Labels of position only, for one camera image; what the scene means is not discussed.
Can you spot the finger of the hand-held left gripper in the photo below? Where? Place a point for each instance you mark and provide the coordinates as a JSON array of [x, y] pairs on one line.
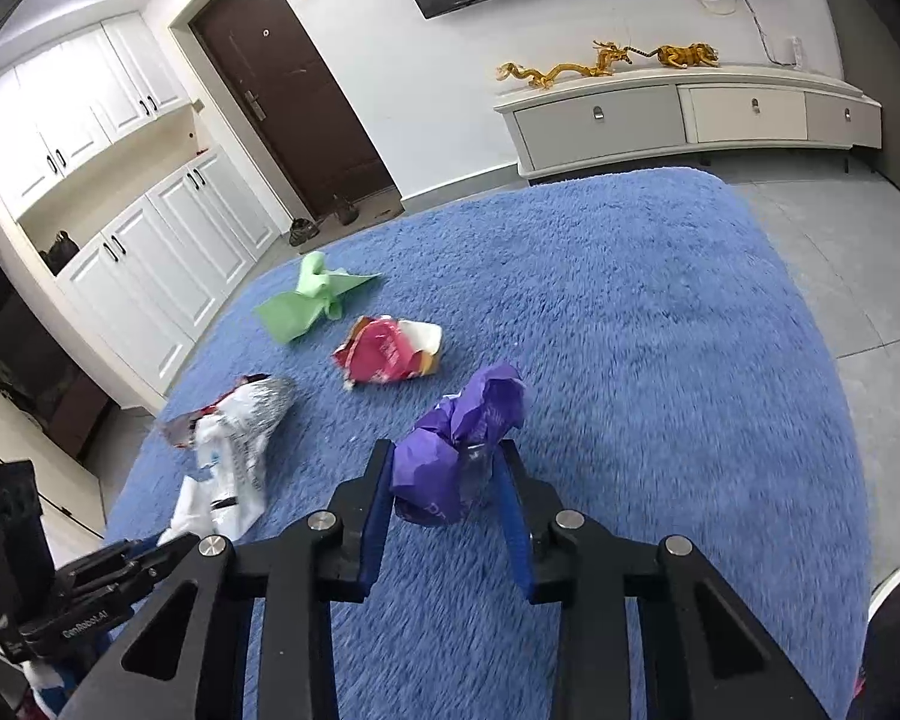
[[120, 566]]

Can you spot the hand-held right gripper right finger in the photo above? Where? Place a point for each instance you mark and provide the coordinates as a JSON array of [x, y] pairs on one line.
[[516, 532]]

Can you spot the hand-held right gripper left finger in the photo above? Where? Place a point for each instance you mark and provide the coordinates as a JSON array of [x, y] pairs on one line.
[[375, 532]]

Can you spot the purple wrapper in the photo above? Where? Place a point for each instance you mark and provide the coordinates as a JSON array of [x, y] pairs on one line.
[[435, 457]]

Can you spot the white plastic bag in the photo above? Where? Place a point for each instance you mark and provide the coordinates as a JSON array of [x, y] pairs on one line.
[[221, 495]]

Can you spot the pink red snack wrapper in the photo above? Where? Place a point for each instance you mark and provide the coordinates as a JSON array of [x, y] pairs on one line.
[[382, 352]]

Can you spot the green crumpled wrapper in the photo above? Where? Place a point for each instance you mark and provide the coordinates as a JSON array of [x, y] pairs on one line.
[[300, 307]]

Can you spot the blue fluffy blanket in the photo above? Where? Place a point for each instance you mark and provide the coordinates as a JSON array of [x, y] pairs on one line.
[[645, 315]]

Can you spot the dark bag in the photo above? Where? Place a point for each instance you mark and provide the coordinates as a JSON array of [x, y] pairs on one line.
[[60, 251]]

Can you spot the white base cabinets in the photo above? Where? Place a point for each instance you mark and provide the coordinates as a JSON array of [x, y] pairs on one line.
[[165, 262]]

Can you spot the dark shoe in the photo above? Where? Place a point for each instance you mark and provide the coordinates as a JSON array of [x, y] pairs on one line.
[[302, 232], [345, 210]]

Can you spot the person's black shoe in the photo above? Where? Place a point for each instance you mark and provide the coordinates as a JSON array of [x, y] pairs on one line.
[[896, 637]]

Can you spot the white television cabinet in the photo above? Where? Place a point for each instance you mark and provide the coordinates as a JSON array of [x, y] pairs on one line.
[[607, 124]]

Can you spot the brown entrance door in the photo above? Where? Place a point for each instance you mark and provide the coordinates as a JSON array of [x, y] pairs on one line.
[[300, 90]]

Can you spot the golden dragon figurine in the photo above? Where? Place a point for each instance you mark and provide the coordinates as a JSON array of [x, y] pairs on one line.
[[562, 71]]

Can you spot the golden tiger figurine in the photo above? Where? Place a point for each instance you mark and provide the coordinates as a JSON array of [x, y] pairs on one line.
[[686, 56]]

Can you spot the white upright device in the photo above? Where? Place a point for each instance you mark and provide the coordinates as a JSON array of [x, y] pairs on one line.
[[796, 51]]

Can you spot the white wall cabinets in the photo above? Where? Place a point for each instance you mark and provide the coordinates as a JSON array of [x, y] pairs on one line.
[[75, 105]]

